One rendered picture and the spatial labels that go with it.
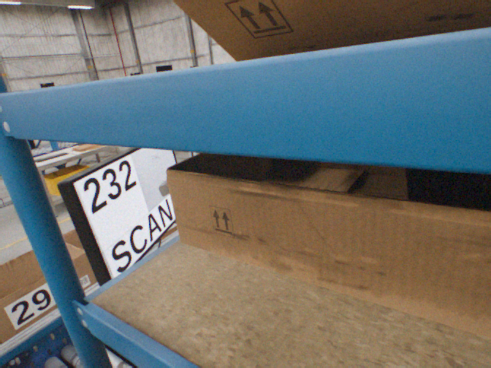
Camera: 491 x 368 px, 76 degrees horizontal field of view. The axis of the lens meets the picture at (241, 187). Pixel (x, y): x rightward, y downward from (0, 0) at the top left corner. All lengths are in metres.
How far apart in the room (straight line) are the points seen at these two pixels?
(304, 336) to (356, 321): 0.05
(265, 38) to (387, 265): 0.26
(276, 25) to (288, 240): 0.21
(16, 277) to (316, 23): 1.68
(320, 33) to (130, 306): 0.33
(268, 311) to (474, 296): 0.15
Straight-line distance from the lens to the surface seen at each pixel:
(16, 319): 1.55
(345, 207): 0.26
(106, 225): 0.86
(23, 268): 1.81
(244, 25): 0.37
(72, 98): 0.20
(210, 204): 0.34
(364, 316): 0.30
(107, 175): 0.88
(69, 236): 1.85
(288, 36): 0.37
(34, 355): 1.62
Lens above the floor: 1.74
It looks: 21 degrees down
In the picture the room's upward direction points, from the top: 7 degrees counter-clockwise
